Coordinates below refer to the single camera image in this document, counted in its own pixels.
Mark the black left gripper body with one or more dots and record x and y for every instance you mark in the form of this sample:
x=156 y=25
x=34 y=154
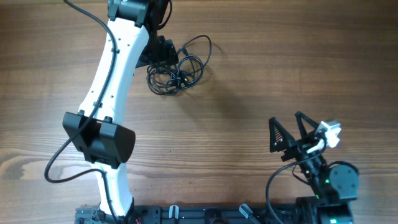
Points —
x=166 y=54

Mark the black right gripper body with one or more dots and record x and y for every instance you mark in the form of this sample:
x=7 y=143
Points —
x=298 y=149

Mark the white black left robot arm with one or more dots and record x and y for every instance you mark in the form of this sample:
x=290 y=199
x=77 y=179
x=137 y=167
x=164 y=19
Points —
x=97 y=130

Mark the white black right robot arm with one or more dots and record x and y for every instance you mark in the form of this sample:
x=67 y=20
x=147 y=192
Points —
x=334 y=184

